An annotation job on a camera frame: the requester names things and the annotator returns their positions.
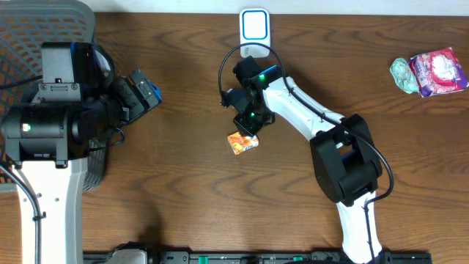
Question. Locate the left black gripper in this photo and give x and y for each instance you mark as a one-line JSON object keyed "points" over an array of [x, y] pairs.
{"points": [[137, 97]]}

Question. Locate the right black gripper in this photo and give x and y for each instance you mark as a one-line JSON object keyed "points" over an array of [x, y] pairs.
{"points": [[249, 128]]}

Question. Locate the small orange juice carton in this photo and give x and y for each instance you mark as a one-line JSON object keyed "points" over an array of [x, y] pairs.
{"points": [[240, 143]]}

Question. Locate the green snack packet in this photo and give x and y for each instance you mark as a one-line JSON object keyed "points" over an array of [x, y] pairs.
{"points": [[403, 76]]}

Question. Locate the purple pink snack packet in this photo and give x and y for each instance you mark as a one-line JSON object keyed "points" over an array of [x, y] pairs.
{"points": [[438, 73]]}

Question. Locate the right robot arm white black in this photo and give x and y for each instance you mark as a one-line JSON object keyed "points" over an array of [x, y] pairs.
{"points": [[346, 166]]}

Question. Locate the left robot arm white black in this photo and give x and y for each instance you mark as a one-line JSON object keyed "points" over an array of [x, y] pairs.
{"points": [[48, 142]]}

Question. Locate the white barcode scanner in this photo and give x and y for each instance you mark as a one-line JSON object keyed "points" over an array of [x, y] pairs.
{"points": [[254, 28]]}

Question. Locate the grey plastic mesh basket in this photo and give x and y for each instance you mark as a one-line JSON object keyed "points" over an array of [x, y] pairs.
{"points": [[25, 26]]}

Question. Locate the black mounting rail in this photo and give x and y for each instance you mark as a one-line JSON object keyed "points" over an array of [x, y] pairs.
{"points": [[279, 258]]}

